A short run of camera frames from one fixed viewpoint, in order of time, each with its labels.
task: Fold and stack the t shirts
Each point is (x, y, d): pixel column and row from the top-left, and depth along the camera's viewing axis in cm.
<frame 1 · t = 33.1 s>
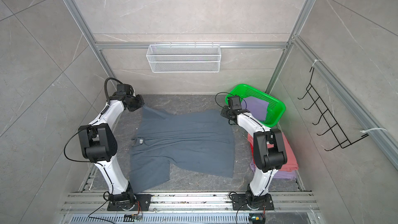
left hand: (143, 99, 96), fingers closed
right hand: (224, 110, 98), fingers open
grey blue t shirt: (200, 142, 97), on the table
purple t shirt in basket: (257, 107, 113), point 2 cm above the table

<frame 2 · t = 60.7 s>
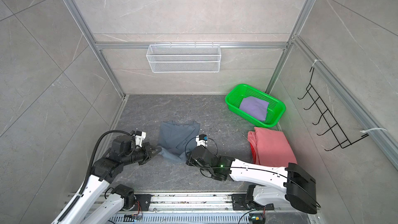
left hand: (161, 145, 73), fingers closed
right hand: (184, 153, 75), fingers closed
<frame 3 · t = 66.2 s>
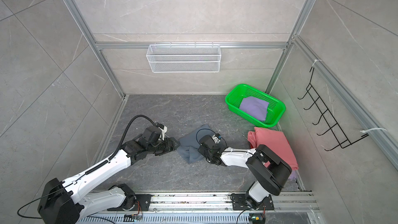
left hand: (177, 142, 79), fingers open
right hand: (199, 147, 91), fingers closed
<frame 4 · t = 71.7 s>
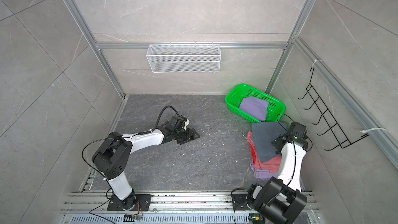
left hand: (196, 135, 90), fingers open
right hand: (282, 147, 79), fingers open
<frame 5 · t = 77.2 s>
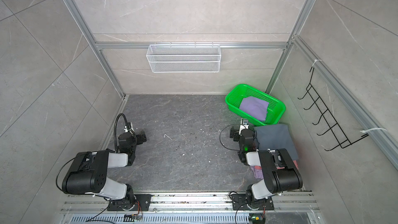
left hand: (133, 128, 93), fingers open
right hand: (240, 125, 94), fingers open
